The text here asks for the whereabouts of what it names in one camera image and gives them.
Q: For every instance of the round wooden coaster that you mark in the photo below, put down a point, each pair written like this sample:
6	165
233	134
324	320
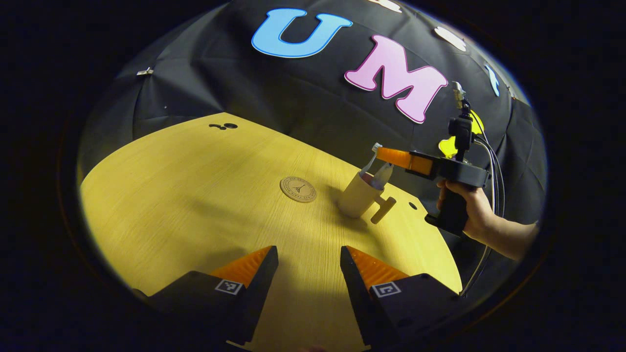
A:
298	189

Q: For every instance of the light wooden desktop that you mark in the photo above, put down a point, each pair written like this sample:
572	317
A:
195	205

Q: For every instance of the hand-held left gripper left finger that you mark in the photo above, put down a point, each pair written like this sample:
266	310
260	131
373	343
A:
259	288

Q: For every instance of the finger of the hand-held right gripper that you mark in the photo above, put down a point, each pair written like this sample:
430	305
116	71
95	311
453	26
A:
398	157

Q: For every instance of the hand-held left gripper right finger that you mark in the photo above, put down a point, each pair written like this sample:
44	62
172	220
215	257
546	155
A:
357	293

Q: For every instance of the black backdrop cloth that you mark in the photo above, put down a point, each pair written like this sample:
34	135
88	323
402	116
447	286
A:
274	93

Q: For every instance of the small metal clip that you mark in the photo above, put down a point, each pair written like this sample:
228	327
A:
145	72

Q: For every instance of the white toothbrush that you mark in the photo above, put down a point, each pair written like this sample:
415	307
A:
371	159

